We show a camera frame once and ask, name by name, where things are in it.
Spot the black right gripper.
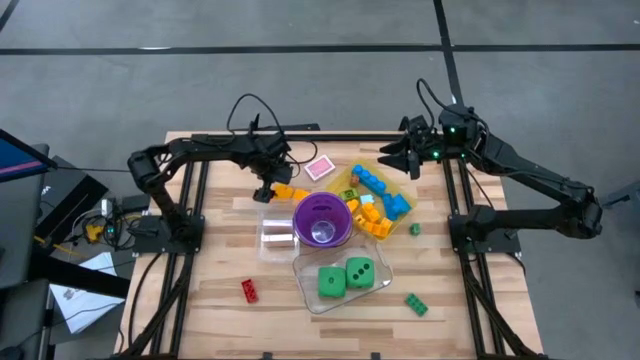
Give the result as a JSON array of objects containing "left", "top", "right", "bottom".
[{"left": 377, "top": 114, "right": 444, "bottom": 181}]

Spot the blue four-stud brick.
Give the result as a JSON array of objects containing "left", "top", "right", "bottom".
[{"left": 351, "top": 163, "right": 389, "bottom": 196}]

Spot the pink card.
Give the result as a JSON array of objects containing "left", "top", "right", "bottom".
[{"left": 303, "top": 153, "right": 337, "bottom": 182}]

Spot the blue triangular block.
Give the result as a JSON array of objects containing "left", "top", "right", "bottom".
[{"left": 391, "top": 193, "right": 413, "bottom": 217}]

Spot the yellow two-stud block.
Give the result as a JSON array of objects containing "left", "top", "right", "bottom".
[{"left": 360, "top": 202, "right": 382, "bottom": 225}]

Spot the small clear plastic box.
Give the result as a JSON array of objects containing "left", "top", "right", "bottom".
[{"left": 256, "top": 208, "right": 302, "bottom": 265}]

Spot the green foam die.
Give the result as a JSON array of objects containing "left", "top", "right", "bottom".
[
  {"left": 344, "top": 256, "right": 376, "bottom": 290},
  {"left": 317, "top": 265, "right": 347, "bottom": 300}
]

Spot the black power strip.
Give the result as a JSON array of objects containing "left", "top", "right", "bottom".
[{"left": 259, "top": 123, "right": 321, "bottom": 133}]

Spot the purple plastic bucket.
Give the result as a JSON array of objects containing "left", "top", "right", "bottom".
[{"left": 292, "top": 191, "right": 355, "bottom": 250}]

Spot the yellow translucent tray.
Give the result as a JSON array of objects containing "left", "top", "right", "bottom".
[{"left": 324, "top": 158, "right": 419, "bottom": 243}]

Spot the red toy brick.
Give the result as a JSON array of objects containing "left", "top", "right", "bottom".
[{"left": 240, "top": 278, "right": 260, "bottom": 305}]

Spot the large clear plastic bin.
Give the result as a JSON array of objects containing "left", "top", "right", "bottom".
[{"left": 292, "top": 238, "right": 395, "bottom": 315}]

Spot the black power adapter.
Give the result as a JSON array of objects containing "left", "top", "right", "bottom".
[{"left": 121, "top": 193, "right": 151, "bottom": 214}]

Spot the dark green studded brick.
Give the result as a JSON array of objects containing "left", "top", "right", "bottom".
[{"left": 403, "top": 292, "right": 430, "bottom": 318}]

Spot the black equipment box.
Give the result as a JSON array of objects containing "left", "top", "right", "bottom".
[{"left": 37, "top": 154, "right": 109, "bottom": 241}]

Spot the white paper sheet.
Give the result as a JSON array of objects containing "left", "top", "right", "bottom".
[{"left": 48, "top": 251, "right": 127, "bottom": 335}]

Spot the blue screen panel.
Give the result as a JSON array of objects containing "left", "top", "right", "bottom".
[{"left": 0, "top": 128, "right": 57, "bottom": 185}]

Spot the black table frame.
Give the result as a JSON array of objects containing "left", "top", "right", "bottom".
[{"left": 112, "top": 130, "right": 551, "bottom": 360}]

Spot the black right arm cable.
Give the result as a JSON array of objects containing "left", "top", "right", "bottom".
[{"left": 415, "top": 78, "right": 451, "bottom": 119}]

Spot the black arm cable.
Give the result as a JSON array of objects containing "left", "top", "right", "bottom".
[
  {"left": 226, "top": 93, "right": 321, "bottom": 174},
  {"left": 415, "top": 78, "right": 451, "bottom": 119}
]

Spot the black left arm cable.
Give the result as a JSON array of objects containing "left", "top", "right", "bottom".
[{"left": 226, "top": 93, "right": 321, "bottom": 174}]

